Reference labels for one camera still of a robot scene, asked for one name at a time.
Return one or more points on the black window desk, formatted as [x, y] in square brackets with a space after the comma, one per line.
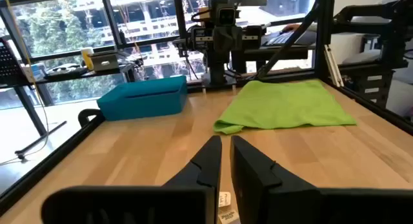
[80, 74]

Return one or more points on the green microfiber towel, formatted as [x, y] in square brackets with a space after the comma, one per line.
[280, 104]

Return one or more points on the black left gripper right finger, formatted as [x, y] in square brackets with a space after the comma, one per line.
[264, 198]

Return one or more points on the black neighbouring rig frame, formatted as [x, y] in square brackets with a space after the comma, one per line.
[387, 20]

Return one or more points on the black overhead gantry frame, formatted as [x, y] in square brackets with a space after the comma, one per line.
[324, 40]

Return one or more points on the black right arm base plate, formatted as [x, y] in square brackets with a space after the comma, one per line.
[232, 83]

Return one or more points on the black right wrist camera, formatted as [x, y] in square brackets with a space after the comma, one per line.
[226, 15]

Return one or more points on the grey metal box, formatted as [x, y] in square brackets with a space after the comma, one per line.
[104, 62]

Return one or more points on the black floor rod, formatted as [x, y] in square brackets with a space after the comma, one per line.
[42, 137]

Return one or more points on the blue plastic basket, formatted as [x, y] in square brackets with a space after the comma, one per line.
[142, 101]

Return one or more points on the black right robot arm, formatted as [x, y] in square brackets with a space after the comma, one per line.
[217, 69]

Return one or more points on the white aluminium bar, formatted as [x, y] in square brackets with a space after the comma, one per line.
[334, 69]

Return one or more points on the person's hand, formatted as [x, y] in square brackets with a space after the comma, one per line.
[290, 27]

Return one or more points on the black perforated panel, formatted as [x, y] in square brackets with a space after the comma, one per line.
[8, 61]

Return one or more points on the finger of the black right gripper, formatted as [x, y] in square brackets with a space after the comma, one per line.
[235, 40]
[220, 40]

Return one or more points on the yellow lidded cup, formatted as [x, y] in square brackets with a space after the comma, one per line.
[87, 57]

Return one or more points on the dark grey laptop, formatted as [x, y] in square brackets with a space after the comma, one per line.
[280, 39]

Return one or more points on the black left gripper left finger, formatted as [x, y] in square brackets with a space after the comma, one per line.
[190, 201]

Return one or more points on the black labelled drawer cabinet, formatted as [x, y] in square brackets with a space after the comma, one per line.
[371, 88]

